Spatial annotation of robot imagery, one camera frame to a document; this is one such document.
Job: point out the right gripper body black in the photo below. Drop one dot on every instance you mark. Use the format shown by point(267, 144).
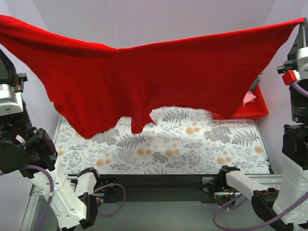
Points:
point(289, 63)

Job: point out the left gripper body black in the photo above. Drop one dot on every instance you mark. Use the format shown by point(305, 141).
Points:
point(6, 78)

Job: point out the red t shirt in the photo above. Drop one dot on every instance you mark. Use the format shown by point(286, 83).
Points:
point(93, 85)

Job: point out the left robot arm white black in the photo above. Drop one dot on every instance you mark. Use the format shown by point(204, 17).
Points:
point(31, 151)

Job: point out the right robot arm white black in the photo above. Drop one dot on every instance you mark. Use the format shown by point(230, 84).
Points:
point(287, 206)

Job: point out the grey t shirt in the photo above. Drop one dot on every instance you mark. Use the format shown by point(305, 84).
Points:
point(254, 84)

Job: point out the pink t shirt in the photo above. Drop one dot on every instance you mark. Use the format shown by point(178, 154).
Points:
point(248, 98)

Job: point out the red plastic bin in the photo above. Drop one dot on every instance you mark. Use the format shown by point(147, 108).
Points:
point(252, 110)

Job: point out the floral patterned table mat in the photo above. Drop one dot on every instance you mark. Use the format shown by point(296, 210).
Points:
point(179, 141)

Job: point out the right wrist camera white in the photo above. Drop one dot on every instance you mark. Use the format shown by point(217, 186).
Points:
point(294, 76)

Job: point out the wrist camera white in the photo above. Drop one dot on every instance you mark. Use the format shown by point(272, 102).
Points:
point(10, 101)
point(294, 76)

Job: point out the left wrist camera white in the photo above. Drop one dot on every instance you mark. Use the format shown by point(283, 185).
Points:
point(10, 101)

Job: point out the aluminium frame rail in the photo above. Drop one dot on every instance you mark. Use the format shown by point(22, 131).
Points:
point(269, 180)

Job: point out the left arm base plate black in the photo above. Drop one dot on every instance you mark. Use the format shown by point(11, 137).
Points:
point(106, 181)

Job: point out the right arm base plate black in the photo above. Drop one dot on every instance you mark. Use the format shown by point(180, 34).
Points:
point(211, 184)

